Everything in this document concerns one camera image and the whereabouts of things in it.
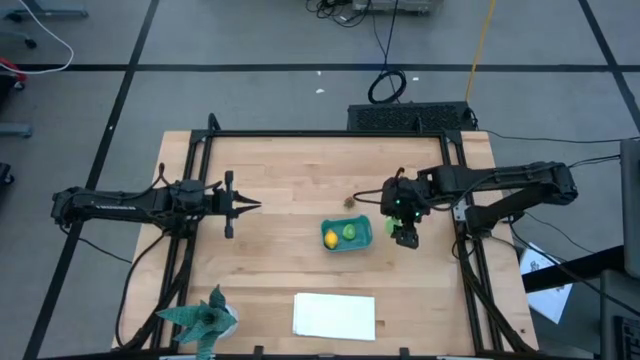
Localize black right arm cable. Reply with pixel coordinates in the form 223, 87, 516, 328
352, 167, 406, 206

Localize black keyboard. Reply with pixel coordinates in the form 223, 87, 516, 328
612, 314, 640, 360

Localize teal plastic container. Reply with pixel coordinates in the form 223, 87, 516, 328
320, 214, 374, 254

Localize black cable bundle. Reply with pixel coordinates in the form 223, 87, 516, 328
304, 0, 372, 29

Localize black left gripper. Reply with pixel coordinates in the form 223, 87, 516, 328
209, 170, 263, 240

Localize white paper sheets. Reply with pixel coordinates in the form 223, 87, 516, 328
518, 241, 575, 325

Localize green plant in white pot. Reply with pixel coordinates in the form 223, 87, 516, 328
155, 283, 240, 360

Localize thin black floor cable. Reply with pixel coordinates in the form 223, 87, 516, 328
482, 128, 640, 146
569, 154, 621, 169

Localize black metal table frame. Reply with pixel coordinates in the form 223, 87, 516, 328
112, 112, 539, 360

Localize grey equipment base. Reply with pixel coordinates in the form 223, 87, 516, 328
351, 0, 445, 15

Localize white folded cloth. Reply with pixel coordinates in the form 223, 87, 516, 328
291, 292, 377, 342

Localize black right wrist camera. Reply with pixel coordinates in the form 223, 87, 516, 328
394, 227, 420, 250

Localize red cart part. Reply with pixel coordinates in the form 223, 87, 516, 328
0, 57, 27, 92

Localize yellow floor cable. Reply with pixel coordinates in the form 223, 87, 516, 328
464, 0, 498, 103

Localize black coiled floor cable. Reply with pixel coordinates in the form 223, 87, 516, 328
366, 0, 408, 106

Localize white floor cable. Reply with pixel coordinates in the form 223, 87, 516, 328
0, 0, 75, 76

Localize grey desk foot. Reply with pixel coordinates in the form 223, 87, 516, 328
0, 123, 34, 140
0, 0, 90, 22

